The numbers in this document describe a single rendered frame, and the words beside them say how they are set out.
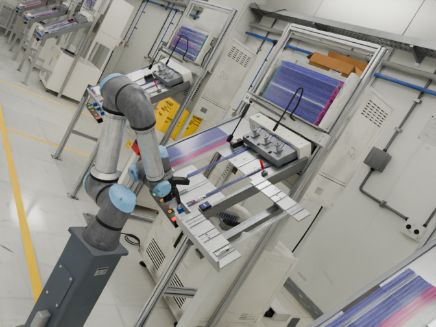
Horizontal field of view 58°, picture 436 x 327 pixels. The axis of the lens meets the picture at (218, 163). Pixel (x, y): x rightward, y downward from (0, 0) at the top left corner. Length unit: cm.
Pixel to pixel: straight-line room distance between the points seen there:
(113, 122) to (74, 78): 489
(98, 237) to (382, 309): 106
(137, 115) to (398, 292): 111
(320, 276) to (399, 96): 174
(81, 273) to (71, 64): 497
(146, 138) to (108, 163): 22
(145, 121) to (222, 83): 208
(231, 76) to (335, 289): 203
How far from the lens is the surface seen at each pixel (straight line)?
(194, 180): 213
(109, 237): 160
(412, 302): 157
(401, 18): 423
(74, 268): 166
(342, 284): 361
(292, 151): 213
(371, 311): 152
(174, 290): 210
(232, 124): 257
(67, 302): 170
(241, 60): 347
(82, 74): 641
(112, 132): 154
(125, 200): 154
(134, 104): 139
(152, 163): 154
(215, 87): 341
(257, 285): 252
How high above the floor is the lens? 131
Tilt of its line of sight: 10 degrees down
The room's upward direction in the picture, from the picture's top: 30 degrees clockwise
